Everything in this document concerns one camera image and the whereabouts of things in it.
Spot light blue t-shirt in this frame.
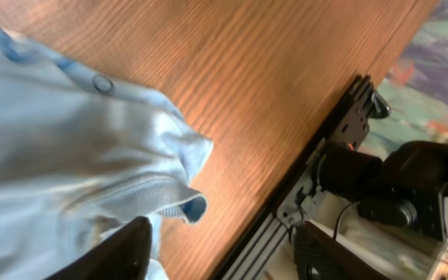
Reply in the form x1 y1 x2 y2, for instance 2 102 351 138
0 27 213 279

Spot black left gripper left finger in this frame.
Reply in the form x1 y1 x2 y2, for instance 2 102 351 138
47 217 152 280

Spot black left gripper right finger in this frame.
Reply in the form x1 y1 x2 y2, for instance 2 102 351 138
292 222 387 280

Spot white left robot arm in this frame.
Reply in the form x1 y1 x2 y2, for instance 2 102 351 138
223 142 448 279

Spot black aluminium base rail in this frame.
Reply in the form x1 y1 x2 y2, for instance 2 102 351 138
210 75 375 280

